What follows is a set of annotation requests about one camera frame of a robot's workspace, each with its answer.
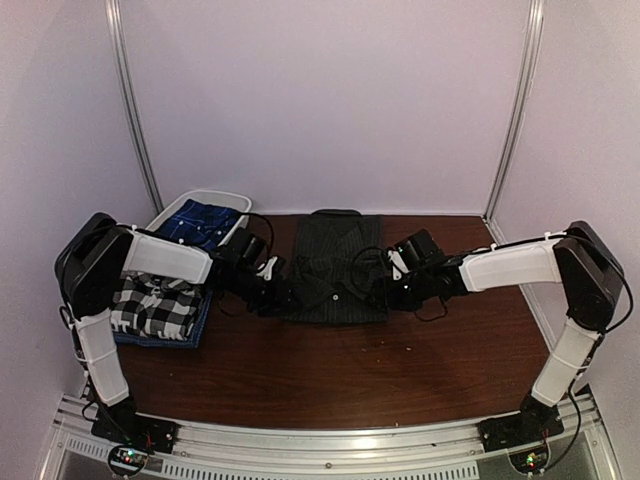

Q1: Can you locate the white plastic basket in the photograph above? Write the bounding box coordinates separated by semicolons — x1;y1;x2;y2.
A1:
146;189;253;247

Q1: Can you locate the blue plaid shirt in basket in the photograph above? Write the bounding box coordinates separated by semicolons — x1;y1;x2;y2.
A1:
156;199;241;251

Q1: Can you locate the front aluminium rail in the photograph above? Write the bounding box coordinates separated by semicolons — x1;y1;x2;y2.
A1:
39;394;621;480

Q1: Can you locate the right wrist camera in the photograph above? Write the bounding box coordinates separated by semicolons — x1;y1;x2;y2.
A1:
387;249;408;281

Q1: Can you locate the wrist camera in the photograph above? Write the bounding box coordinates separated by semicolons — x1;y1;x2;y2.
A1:
256;255;286;281
387;249;408;281

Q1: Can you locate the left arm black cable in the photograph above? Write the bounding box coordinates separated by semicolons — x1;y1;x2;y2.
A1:
214;212;276;317

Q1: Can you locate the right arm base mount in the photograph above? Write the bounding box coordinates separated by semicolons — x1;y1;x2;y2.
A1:
477;393;564;452

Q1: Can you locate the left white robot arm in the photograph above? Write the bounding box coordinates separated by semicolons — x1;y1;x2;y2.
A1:
54;213;301;444

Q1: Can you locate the blue folded shirt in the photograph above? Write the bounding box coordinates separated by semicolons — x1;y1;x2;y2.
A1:
113;290;214;349

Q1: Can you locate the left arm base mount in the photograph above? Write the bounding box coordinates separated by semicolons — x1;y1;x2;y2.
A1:
88;389;179;454

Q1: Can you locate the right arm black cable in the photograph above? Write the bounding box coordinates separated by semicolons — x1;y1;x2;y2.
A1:
349;244;451;322

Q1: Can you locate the aluminium corner post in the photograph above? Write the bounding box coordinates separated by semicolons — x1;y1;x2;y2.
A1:
483;0;545;223
104;0;164;214

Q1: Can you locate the black white checkered folded shirt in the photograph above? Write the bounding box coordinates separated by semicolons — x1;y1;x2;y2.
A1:
110;272;203;341

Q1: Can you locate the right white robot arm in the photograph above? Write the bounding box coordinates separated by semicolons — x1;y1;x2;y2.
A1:
368;221;630;442

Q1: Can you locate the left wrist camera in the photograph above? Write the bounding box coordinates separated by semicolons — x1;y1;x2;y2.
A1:
256;255;286;281

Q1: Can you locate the left aluminium corner post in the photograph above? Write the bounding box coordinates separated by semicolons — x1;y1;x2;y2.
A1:
104;0;164;214

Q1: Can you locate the dark grey pinstriped shirt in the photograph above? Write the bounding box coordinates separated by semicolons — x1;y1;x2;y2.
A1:
283;210;388;326

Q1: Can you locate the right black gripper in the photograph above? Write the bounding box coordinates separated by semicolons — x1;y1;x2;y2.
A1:
365;269;434;312

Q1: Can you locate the right aluminium corner post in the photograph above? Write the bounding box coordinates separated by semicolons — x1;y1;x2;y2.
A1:
483;0;545;223

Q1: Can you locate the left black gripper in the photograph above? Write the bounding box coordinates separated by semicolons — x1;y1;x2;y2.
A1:
230;266;303;317

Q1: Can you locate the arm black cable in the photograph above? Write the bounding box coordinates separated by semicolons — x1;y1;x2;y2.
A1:
349;244;451;322
214;212;276;317

